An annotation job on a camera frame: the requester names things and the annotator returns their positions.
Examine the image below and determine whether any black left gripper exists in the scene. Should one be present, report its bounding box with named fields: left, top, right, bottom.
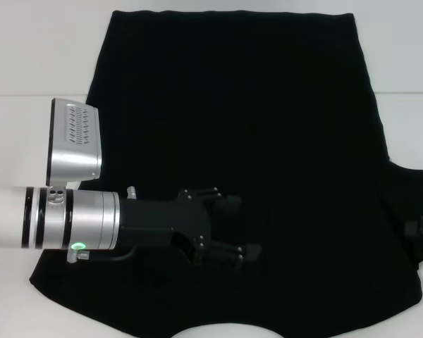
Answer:
left=118, top=188, right=263, bottom=273

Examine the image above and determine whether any black shirt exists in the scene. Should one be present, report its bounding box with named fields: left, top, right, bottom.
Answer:
left=28, top=10, right=423, bottom=338

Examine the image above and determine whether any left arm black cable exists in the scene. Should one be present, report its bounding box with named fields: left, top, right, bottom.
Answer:
left=66, top=244, right=142, bottom=265

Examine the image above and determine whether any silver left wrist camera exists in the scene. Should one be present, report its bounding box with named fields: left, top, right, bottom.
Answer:
left=46, top=97, right=104, bottom=190

